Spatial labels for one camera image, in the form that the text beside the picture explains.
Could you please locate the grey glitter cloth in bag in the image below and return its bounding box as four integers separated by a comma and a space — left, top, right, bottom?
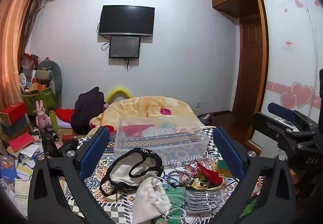
184, 187, 226, 214

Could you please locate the clear plastic storage box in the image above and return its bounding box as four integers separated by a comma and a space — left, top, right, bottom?
113, 115, 211, 164

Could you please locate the red gift box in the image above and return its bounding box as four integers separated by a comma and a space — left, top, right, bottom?
0, 102, 28, 126

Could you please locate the brown wooden door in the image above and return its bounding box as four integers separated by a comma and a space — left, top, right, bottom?
232, 18, 264, 115

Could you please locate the grey plush toy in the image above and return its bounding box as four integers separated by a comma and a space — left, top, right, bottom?
35, 60, 63, 96

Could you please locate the green knitted cloth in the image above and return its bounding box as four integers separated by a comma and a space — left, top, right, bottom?
154, 186, 188, 224

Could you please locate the red fabric hair accessory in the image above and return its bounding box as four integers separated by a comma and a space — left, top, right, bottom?
197, 162, 225, 186

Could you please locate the white bag black trim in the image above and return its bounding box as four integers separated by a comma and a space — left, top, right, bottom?
99, 148, 164, 198

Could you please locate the green and yellow sponge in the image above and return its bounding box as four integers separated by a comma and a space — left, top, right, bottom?
214, 160, 234, 178

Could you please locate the black beaded bracelet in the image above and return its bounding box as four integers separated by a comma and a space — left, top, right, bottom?
165, 170, 193, 188

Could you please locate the yellow fleece blanket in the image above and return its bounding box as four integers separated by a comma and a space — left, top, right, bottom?
87, 96, 204, 136

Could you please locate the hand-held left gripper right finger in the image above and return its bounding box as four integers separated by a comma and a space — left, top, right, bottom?
204, 127, 297, 224

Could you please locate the red book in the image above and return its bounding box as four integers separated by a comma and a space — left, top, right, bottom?
8, 133, 35, 152

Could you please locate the pink rabbit plush toy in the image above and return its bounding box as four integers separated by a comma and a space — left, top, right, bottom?
35, 100, 51, 129

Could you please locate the pile of papers and booklets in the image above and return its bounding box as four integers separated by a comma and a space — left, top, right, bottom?
0, 138, 48, 217

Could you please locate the orange curtain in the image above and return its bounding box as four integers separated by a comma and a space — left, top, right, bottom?
0, 0, 49, 113

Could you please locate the yellow plush ring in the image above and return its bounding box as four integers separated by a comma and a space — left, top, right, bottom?
105, 85, 133, 103

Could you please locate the green cardboard box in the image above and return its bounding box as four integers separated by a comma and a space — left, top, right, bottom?
23, 88, 59, 115

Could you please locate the red cloth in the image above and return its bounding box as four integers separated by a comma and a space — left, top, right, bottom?
55, 108, 76, 122

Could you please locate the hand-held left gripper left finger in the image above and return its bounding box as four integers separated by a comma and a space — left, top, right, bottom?
28, 126, 117, 224

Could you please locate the black tripod device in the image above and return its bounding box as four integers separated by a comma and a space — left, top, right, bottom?
40, 125, 76, 159

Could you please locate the wooden wardrobe with sliding door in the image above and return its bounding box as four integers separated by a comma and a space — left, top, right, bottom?
211, 0, 323, 155

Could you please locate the green bottle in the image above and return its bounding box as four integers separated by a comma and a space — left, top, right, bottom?
49, 110, 60, 132

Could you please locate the black wall television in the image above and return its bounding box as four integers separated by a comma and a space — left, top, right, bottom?
98, 5, 155, 37

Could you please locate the white drawstring pouch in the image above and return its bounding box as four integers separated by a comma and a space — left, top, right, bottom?
132, 177, 172, 224

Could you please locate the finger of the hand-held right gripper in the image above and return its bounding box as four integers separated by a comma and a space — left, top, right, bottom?
252, 112, 281, 146
267, 102, 297, 121

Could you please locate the dark purple backpack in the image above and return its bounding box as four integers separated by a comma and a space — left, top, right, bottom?
71, 86, 106, 135

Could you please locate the small black wall monitor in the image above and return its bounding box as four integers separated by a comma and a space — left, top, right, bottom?
109, 36, 141, 59

